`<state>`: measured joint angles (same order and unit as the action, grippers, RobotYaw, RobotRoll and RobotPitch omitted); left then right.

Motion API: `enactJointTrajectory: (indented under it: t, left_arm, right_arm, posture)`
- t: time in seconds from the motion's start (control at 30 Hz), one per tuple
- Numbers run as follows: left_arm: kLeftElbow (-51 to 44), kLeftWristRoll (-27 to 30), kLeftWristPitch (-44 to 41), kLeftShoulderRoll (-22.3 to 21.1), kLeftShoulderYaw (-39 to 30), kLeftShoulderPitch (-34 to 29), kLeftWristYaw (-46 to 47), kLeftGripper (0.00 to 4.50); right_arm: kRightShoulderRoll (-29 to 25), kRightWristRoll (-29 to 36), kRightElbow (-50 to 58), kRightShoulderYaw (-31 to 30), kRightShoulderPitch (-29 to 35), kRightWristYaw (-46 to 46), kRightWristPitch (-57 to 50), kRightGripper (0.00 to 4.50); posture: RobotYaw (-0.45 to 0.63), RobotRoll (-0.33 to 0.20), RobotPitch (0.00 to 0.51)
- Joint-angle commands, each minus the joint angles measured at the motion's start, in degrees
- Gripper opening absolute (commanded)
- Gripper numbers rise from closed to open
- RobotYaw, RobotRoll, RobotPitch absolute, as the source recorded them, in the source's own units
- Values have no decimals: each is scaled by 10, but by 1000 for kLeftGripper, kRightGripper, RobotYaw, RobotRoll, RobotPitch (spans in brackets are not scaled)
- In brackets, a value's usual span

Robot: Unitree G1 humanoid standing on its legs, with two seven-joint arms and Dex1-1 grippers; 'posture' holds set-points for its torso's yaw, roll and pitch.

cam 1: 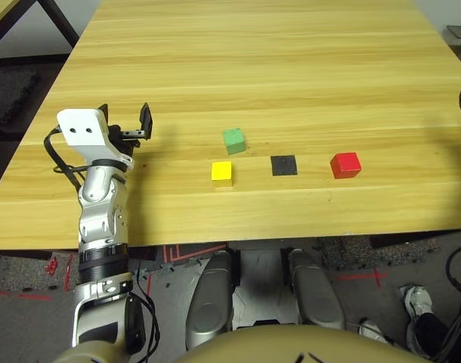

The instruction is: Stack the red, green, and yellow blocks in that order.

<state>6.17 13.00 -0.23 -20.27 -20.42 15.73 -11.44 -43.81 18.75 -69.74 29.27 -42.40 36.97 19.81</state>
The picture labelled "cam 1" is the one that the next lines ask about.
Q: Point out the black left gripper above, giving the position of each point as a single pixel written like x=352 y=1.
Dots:
x=126 y=140

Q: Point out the green wooden block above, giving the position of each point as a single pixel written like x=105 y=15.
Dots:
x=233 y=140

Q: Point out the yellow wooden block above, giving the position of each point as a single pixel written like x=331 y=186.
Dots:
x=221 y=172

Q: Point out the red wooden block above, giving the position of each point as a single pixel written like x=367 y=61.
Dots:
x=345 y=164

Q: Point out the black floor mat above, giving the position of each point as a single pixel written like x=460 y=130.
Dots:
x=9 y=94

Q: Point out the black mat with red lines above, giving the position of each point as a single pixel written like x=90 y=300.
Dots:
x=192 y=252

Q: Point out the black square table marker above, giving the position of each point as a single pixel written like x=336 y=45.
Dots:
x=283 y=165

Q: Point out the grey robot left leg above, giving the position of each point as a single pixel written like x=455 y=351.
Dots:
x=209 y=295

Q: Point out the grey robot leg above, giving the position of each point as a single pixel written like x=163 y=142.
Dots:
x=209 y=295
x=315 y=291

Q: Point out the grey robot right leg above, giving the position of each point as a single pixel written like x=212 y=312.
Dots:
x=315 y=291

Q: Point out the speckled dark floor mat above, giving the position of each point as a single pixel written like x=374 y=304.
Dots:
x=366 y=251

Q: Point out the tan robot torso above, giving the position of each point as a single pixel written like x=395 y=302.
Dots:
x=291 y=346

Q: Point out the white sneaker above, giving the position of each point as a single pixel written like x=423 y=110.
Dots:
x=372 y=331
x=417 y=300

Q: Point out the black floor stand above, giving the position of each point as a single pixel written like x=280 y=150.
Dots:
x=459 y=34

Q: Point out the dark trouser leg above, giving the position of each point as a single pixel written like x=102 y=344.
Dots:
x=430 y=332

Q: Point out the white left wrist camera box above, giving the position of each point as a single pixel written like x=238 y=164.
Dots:
x=83 y=128

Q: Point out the black side table frame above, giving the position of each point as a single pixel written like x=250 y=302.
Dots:
x=56 y=17

